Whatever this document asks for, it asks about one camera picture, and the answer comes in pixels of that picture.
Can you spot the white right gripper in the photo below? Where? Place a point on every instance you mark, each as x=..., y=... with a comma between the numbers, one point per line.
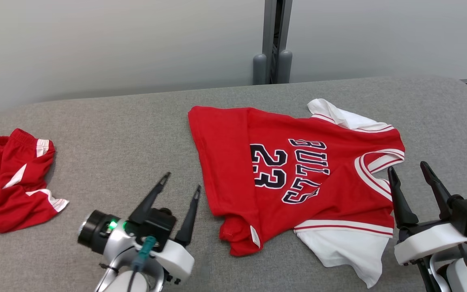
x=428, y=243

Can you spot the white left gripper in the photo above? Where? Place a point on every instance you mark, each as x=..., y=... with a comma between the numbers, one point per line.
x=176, y=261

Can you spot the red Bulls basketball jersey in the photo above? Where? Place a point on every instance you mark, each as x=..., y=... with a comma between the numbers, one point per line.
x=233, y=170

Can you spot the red shorts with white stripes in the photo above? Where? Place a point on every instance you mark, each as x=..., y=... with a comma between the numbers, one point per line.
x=2, y=202

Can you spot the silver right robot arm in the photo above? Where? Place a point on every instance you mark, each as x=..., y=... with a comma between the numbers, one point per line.
x=460, y=275

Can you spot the grey fabric sofa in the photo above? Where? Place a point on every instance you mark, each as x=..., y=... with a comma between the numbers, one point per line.
x=116, y=134

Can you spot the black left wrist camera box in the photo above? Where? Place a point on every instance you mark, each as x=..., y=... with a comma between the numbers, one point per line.
x=158, y=227

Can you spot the grey partition post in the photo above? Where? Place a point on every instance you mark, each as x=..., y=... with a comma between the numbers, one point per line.
x=272, y=40

